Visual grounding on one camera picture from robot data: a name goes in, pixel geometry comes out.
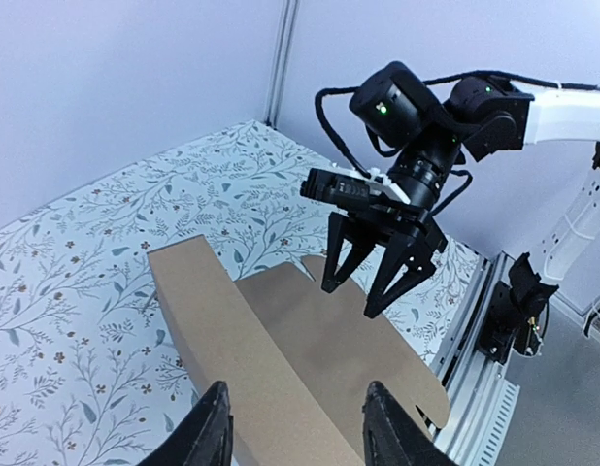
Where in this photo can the right aluminium frame post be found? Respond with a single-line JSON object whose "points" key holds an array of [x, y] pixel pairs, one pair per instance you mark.
{"points": [[283, 45]]}

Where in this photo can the aluminium front rail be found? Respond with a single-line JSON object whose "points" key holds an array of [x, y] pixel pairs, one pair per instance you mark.
{"points": [[482, 400]]}

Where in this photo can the brown cardboard box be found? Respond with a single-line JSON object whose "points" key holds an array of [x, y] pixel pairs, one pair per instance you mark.
{"points": [[297, 361]]}

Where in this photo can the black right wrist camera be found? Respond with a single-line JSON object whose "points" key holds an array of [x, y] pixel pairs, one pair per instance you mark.
{"points": [[348, 190]]}

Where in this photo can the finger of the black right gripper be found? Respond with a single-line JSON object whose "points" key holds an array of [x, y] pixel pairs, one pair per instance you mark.
{"points": [[349, 243], [406, 263]]}

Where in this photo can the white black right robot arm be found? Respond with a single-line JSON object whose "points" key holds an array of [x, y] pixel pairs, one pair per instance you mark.
{"points": [[429, 140]]}

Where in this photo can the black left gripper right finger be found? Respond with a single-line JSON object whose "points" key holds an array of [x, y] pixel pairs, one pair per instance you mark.
{"points": [[391, 437]]}

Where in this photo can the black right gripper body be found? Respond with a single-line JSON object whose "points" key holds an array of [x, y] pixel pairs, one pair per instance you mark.
{"points": [[420, 181]]}

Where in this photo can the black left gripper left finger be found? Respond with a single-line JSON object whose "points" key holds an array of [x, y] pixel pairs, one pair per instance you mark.
{"points": [[203, 438]]}

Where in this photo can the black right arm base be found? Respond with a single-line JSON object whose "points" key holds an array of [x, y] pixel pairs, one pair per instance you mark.
{"points": [[512, 321]]}

